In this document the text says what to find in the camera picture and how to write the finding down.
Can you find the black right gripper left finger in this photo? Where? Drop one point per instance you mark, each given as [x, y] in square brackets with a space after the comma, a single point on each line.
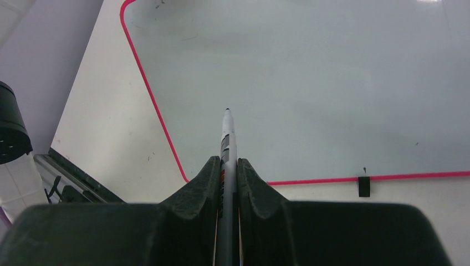
[177, 231]

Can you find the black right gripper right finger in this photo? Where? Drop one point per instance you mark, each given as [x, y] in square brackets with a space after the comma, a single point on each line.
[277, 231]

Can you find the white whiteboard marker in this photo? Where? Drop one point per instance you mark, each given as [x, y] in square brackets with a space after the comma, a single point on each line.
[227, 242]

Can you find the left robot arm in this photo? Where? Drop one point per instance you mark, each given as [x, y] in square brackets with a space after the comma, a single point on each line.
[21, 183]

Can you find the pink framed whiteboard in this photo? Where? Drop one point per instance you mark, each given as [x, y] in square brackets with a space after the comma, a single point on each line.
[317, 89]

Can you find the black clip near corner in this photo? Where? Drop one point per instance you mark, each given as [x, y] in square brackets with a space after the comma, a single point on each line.
[364, 186]

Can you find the black table front rail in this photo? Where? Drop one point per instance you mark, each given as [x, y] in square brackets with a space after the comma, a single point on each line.
[64, 182]

